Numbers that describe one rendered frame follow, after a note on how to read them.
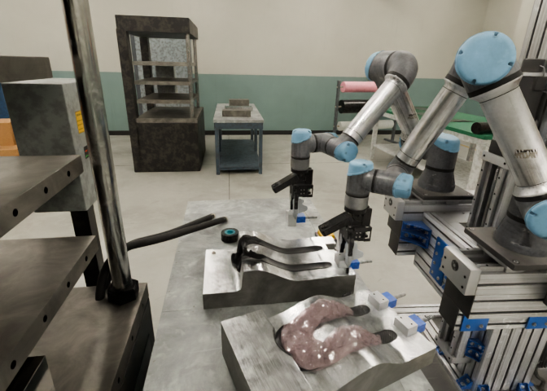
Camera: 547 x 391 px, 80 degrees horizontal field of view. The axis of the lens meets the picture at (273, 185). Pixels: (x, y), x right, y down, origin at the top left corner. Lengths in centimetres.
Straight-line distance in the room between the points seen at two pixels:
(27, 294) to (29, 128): 50
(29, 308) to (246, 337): 48
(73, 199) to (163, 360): 58
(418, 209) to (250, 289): 84
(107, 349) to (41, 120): 68
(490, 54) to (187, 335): 105
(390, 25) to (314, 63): 180
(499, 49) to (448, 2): 795
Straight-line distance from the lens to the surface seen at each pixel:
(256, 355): 84
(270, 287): 109
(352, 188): 104
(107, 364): 107
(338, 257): 117
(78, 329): 120
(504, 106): 96
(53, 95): 116
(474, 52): 93
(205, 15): 746
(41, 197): 86
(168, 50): 743
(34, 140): 121
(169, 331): 108
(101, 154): 103
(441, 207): 161
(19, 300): 94
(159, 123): 491
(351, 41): 787
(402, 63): 132
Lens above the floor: 154
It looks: 21 degrees down
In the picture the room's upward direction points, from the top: 1 degrees clockwise
